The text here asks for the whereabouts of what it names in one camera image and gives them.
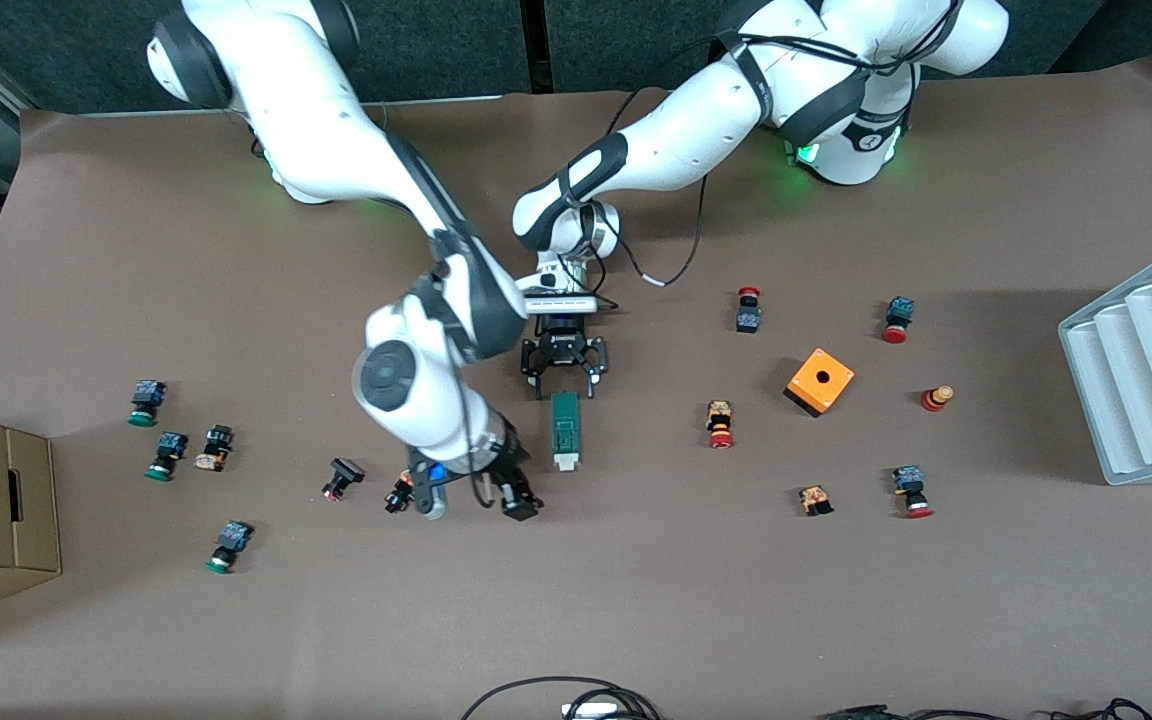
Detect red button blue base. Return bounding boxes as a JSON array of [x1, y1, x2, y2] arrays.
[[891, 465, 935, 520], [881, 296, 916, 345]]

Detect green push button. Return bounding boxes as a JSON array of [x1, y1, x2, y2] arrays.
[[204, 520, 255, 575], [144, 432, 189, 482], [128, 380, 168, 428]]

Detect black red push button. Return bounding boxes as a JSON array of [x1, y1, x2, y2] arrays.
[[322, 457, 366, 502]]

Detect green terminal block rail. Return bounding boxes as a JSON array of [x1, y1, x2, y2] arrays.
[[550, 392, 584, 472]]

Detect black looped cable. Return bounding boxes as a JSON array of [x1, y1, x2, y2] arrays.
[[461, 676, 662, 720]]

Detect orange button box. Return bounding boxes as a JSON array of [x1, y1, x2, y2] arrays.
[[784, 348, 855, 418]]

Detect grey ridged tray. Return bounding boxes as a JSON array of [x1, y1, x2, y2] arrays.
[[1058, 238, 1152, 487]]

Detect black thin cables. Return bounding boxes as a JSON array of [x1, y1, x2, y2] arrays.
[[816, 698, 1152, 720]]

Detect brown paper table cover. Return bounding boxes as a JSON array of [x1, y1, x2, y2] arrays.
[[0, 55, 1152, 720]]

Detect black beige push button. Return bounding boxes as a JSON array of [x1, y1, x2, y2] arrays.
[[193, 425, 235, 472]]

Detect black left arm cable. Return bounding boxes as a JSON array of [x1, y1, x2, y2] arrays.
[[584, 175, 707, 289]]

